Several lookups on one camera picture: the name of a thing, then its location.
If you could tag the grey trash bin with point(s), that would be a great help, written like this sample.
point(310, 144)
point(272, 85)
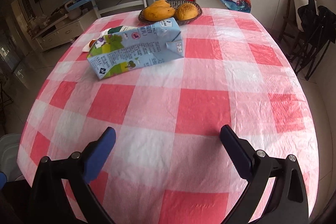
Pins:
point(9, 153)

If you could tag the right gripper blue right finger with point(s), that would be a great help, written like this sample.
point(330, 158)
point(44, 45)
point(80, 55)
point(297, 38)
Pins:
point(240, 152)

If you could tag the left yellow mango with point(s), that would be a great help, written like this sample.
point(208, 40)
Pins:
point(158, 13)

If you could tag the right yellow mango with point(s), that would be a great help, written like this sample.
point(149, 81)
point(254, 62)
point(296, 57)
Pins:
point(186, 11)

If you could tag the yellow mango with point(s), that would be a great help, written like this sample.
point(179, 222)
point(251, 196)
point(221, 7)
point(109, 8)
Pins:
point(158, 13)
point(160, 3)
point(186, 11)

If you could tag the dark wooden chair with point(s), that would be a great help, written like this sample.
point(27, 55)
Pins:
point(286, 20)

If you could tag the dark wicker fruit basket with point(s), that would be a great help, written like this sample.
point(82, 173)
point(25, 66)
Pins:
point(175, 4)

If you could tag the blue milk carton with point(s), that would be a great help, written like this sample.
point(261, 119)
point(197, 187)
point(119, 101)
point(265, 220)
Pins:
point(134, 48)

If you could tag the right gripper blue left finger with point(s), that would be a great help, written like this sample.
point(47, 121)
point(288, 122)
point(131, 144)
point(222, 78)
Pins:
point(96, 154)

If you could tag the white tv cabinet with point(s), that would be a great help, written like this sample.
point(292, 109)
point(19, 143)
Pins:
point(63, 31)

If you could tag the red checkered tablecloth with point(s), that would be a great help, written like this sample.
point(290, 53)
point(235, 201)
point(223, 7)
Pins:
point(168, 164)

